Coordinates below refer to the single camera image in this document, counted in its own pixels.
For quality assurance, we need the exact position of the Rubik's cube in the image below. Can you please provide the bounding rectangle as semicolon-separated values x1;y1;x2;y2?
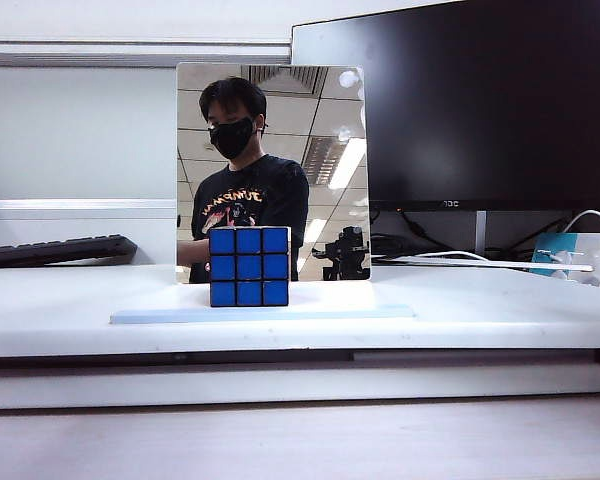
208;225;292;309

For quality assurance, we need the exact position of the square frameless mirror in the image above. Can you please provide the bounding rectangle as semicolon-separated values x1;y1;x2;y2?
174;61;373;285

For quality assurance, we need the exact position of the white flat monitor base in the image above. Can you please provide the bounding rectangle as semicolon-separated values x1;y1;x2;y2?
371;253;596;274

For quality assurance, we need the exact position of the black AOC monitor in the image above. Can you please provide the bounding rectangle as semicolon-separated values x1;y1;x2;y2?
290;0;600;213

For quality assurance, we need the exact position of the black keyboard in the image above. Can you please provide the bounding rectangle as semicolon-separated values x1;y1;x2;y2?
0;233;139;269

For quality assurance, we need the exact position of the blue white package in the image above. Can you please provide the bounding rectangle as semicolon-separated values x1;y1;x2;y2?
528;231;600;291

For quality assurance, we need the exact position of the light blue base plate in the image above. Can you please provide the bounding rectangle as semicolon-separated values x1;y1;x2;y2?
108;304;417;326

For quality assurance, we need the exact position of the black cable bundle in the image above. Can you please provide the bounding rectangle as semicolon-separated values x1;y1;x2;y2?
369;208;576;257

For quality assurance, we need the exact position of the grey monitor stand post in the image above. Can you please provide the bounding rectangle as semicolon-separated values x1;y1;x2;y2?
474;209;489;254

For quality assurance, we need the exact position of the white cable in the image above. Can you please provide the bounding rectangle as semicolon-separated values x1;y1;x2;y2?
561;208;600;237

